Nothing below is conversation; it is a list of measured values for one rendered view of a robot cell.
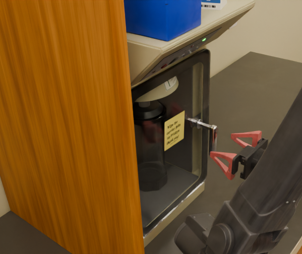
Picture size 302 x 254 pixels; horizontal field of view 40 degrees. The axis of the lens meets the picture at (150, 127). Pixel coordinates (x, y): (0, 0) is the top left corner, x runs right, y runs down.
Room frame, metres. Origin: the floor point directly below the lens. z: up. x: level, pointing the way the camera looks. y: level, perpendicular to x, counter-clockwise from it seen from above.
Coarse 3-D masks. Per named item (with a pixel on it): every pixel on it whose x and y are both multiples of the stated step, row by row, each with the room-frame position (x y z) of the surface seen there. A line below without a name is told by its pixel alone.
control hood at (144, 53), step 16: (240, 0) 0.87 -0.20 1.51; (208, 16) 0.78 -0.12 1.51; (224, 16) 0.78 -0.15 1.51; (240, 16) 0.86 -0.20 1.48; (128, 32) 0.71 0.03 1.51; (192, 32) 0.69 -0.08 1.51; (208, 32) 0.75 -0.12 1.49; (128, 48) 0.67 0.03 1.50; (144, 48) 0.65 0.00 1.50; (160, 48) 0.63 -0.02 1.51; (176, 48) 0.67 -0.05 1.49; (144, 64) 0.65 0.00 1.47
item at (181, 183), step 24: (168, 72) 0.80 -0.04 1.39; (192, 72) 0.87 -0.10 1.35; (144, 96) 0.74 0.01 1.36; (168, 96) 0.80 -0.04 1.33; (192, 96) 0.87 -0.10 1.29; (144, 120) 0.74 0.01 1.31; (192, 120) 0.87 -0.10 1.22; (144, 144) 0.74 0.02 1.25; (192, 144) 0.87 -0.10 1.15; (144, 168) 0.73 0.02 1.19; (168, 168) 0.80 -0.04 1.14; (192, 168) 0.87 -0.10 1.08; (144, 192) 0.73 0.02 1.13; (168, 192) 0.79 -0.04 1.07; (192, 192) 0.87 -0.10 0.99; (144, 216) 0.72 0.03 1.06
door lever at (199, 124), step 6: (198, 120) 0.89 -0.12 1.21; (198, 126) 0.89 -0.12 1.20; (204, 126) 0.88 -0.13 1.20; (210, 126) 0.87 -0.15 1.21; (216, 126) 0.86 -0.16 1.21; (210, 132) 0.86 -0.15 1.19; (216, 132) 0.86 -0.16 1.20; (210, 138) 0.86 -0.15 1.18; (216, 138) 0.86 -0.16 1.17; (210, 144) 0.86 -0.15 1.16; (216, 144) 0.86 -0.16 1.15; (210, 150) 0.86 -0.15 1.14
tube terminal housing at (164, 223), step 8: (200, 48) 0.92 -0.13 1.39; (160, 72) 0.80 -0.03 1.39; (144, 80) 0.76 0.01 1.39; (200, 192) 0.92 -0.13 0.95; (192, 200) 0.89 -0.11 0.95; (176, 208) 0.84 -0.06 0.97; (184, 208) 0.86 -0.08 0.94; (168, 216) 0.81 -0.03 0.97; (176, 216) 0.84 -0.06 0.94; (160, 224) 0.78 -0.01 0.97; (152, 232) 0.76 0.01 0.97; (144, 240) 0.73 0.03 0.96
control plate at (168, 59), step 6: (216, 30) 0.79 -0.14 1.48; (204, 36) 0.76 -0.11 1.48; (210, 36) 0.81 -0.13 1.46; (198, 42) 0.77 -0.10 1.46; (204, 42) 0.83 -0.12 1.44; (186, 48) 0.73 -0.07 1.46; (192, 48) 0.79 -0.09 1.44; (174, 54) 0.71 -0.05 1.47; (180, 54) 0.75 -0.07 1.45; (186, 54) 0.80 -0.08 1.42; (162, 60) 0.67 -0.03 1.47; (168, 60) 0.72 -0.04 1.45; (156, 66) 0.68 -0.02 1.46; (150, 72) 0.69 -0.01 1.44; (156, 72) 0.74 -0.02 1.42; (144, 78) 0.71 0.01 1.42
